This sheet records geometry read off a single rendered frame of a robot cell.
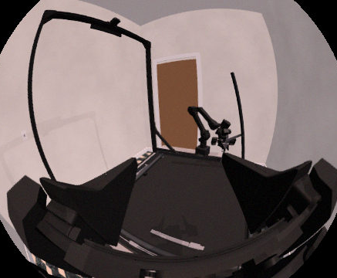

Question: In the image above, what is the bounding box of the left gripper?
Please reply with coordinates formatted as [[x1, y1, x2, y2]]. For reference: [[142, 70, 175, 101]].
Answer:
[[211, 133, 236, 150]]

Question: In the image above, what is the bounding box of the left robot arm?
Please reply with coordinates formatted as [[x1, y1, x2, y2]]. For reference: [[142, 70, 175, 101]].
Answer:
[[187, 106, 231, 149]]

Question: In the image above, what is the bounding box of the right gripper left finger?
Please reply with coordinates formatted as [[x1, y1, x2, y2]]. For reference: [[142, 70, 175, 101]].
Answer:
[[39, 158, 138, 246]]

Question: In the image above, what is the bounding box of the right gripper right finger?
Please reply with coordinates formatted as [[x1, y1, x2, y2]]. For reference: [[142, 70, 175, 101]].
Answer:
[[221, 153, 312, 234]]

